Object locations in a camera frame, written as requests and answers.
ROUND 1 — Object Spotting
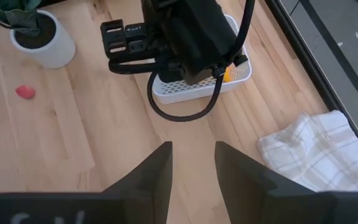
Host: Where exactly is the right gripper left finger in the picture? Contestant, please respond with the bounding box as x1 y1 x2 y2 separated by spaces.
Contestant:
101 141 173 224

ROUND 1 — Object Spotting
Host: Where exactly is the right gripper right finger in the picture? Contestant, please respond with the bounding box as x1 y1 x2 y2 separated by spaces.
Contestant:
215 141 321 224

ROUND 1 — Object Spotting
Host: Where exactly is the yellow and orange toy produce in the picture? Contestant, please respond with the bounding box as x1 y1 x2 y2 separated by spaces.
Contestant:
223 64 236 83

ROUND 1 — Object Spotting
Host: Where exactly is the small red toy produce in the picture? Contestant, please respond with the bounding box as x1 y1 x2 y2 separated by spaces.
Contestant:
15 85 36 100

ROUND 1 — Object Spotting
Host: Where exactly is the white perforated plastic basket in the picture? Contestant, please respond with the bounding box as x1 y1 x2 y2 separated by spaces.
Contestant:
152 14 253 105

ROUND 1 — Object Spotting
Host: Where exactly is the white checked cloth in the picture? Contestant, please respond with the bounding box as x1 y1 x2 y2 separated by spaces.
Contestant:
256 110 358 192

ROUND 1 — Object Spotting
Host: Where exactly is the potted plant white pot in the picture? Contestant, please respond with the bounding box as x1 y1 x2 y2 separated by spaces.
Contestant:
0 0 76 70

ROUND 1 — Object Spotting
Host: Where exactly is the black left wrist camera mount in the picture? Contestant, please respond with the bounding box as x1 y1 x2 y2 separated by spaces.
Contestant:
100 19 149 60

